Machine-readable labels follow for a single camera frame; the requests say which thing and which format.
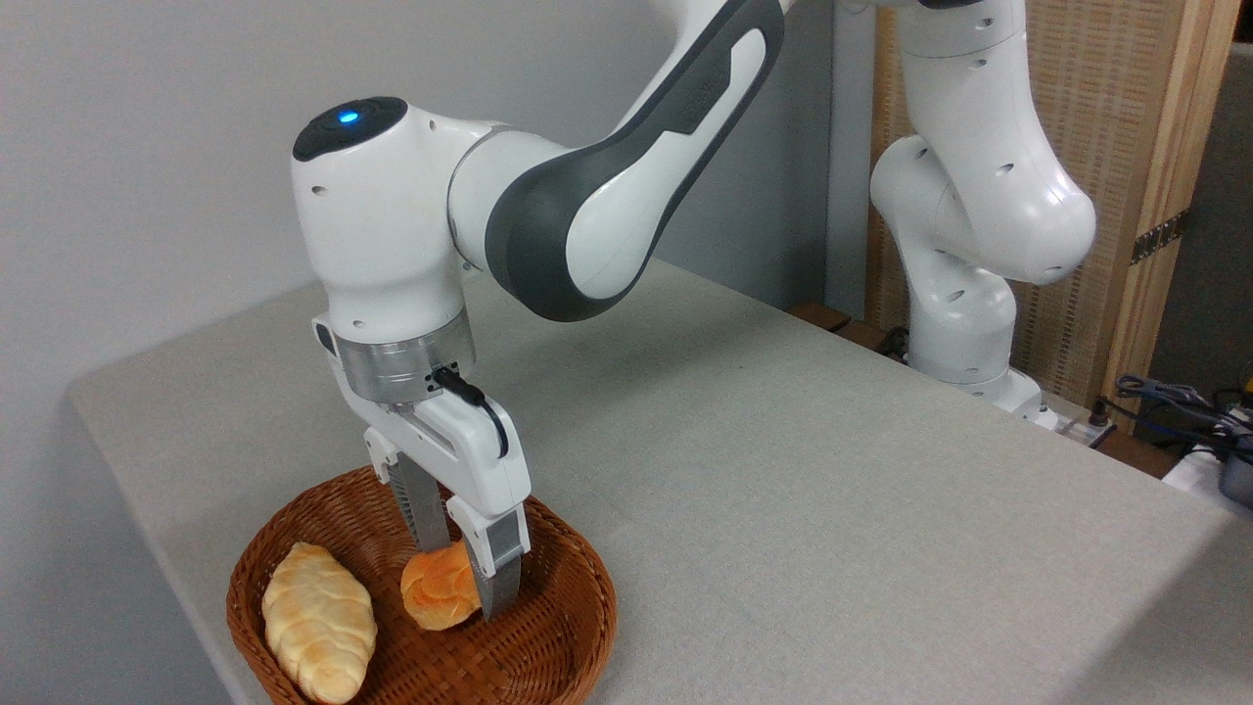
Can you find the orange round braided bread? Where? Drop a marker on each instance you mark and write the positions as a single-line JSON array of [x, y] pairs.
[[436, 587]]

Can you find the metal screen hinge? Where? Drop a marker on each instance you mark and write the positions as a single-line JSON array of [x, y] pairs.
[[1160, 236]]

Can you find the brown wooden base board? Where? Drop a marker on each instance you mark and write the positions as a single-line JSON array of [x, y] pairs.
[[822, 315]]

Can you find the brown wicker basket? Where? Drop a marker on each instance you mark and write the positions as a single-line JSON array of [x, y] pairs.
[[548, 636]]

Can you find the wooden woven folding screen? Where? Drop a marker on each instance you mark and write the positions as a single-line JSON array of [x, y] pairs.
[[1106, 98]]

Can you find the pale long braided bread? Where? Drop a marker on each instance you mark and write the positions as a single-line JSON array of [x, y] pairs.
[[318, 622]]

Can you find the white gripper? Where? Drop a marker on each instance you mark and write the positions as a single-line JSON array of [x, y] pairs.
[[460, 441]]

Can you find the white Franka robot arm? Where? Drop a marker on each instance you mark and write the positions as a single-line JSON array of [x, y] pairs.
[[392, 215]]

